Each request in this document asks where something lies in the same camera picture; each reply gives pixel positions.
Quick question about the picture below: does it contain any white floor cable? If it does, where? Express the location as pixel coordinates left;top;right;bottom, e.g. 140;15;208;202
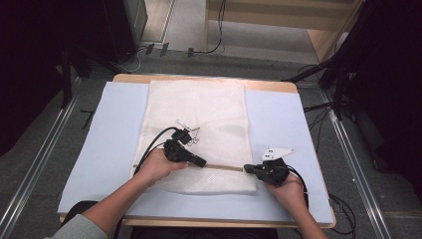
121;46;147;74

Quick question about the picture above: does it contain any aluminium floor rail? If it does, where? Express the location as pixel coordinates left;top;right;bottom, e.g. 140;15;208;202
0;77;84;239
318;89;394;239

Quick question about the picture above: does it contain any wooden table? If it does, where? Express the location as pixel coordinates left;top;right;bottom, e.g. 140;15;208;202
59;73;336;230

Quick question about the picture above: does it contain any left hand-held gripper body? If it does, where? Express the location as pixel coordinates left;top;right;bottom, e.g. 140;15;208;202
162;119;202;163

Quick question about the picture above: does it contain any white cloth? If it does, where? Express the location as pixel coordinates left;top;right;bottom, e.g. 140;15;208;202
129;79;258;196

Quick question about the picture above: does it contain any light wooden shelf unit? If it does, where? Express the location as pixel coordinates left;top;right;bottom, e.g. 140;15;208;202
204;0;364;64

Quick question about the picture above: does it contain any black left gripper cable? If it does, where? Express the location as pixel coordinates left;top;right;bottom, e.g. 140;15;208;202
132;125;180;177

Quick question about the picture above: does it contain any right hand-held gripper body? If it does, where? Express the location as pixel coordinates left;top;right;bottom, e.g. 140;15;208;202
253;146;297;186

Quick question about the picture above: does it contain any person's left hand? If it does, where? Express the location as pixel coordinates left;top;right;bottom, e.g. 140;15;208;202
134;147;189;187

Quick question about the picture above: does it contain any black hanging cable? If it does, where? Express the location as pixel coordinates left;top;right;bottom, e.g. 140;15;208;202
192;0;227;56

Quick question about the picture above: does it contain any black tripod stand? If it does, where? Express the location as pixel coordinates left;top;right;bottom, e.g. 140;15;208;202
281;54;351;121

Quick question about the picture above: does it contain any black cabinet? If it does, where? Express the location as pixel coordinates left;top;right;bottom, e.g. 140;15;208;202
99;0;149;65

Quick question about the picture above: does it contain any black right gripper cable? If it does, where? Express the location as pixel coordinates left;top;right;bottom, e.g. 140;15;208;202
287;164;311;211

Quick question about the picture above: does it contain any person's right hand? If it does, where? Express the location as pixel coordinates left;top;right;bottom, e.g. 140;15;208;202
264;172;309;208

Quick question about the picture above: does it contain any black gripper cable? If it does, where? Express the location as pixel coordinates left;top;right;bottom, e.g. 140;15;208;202
287;164;311;211
132;125;180;177

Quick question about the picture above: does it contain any black looped floor cable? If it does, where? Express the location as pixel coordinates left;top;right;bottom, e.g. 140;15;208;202
327;193;358;236

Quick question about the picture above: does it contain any light blue foam mat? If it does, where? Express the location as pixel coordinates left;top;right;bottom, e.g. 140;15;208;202
57;81;334;224

